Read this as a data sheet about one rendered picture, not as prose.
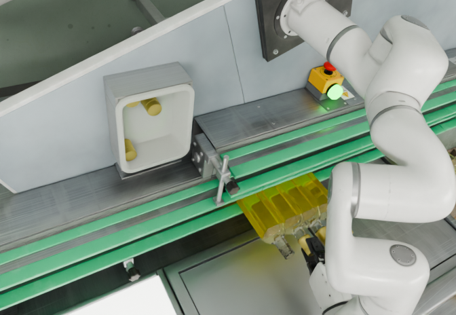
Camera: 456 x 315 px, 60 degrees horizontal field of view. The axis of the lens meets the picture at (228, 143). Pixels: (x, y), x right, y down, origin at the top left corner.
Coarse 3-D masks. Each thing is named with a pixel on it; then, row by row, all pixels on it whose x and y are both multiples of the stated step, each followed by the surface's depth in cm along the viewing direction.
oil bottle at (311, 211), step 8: (280, 184) 109; (288, 184) 109; (296, 184) 110; (288, 192) 107; (296, 192) 108; (304, 192) 108; (296, 200) 106; (304, 200) 106; (312, 200) 106; (304, 208) 104; (312, 208) 104; (304, 216) 103; (312, 216) 103; (320, 216) 105; (304, 224) 105
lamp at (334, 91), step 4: (332, 84) 114; (336, 84) 114; (328, 88) 114; (332, 88) 113; (336, 88) 113; (340, 88) 113; (328, 92) 114; (332, 92) 113; (336, 92) 113; (340, 92) 113; (328, 96) 115; (332, 96) 114; (336, 96) 114
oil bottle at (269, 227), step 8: (240, 200) 107; (248, 200) 104; (256, 200) 104; (264, 200) 104; (248, 208) 104; (256, 208) 102; (264, 208) 103; (272, 208) 103; (248, 216) 105; (256, 216) 101; (264, 216) 101; (272, 216) 101; (256, 224) 102; (264, 224) 99; (272, 224) 100; (280, 224) 100; (256, 232) 103; (264, 232) 99; (272, 232) 98; (280, 232) 99; (264, 240) 101; (272, 240) 99
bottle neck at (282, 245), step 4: (276, 240) 99; (280, 240) 98; (284, 240) 98; (276, 244) 99; (280, 244) 98; (284, 244) 97; (288, 244) 98; (280, 248) 98; (284, 248) 97; (288, 248) 97; (280, 252) 98; (284, 252) 97; (288, 252) 96; (292, 252) 96; (284, 256) 97; (288, 256) 98
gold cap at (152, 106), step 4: (140, 100) 89; (144, 100) 88; (148, 100) 88; (152, 100) 88; (156, 100) 88; (144, 104) 88; (148, 104) 87; (152, 104) 87; (156, 104) 87; (148, 108) 87; (152, 108) 87; (156, 108) 88; (160, 108) 88; (148, 112) 87; (152, 112) 88; (156, 112) 88
